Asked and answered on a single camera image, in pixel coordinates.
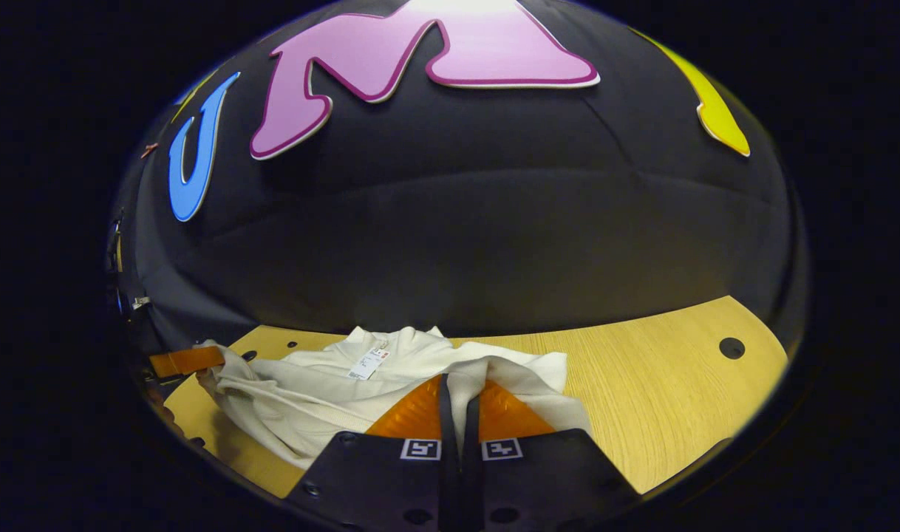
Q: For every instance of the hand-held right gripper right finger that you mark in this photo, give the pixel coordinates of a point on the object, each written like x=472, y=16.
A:
x=472, y=480

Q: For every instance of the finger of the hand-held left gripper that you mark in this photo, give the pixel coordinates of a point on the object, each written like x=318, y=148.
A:
x=188, y=361

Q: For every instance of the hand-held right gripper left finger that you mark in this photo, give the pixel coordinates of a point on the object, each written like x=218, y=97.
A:
x=447, y=480

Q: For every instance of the cream zip-neck sweater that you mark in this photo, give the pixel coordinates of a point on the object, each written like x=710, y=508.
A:
x=309, y=399

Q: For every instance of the white clip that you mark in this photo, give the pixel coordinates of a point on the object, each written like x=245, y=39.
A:
x=141, y=302

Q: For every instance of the reddish brown clothes peg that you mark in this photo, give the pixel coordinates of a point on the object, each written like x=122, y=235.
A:
x=149, y=150

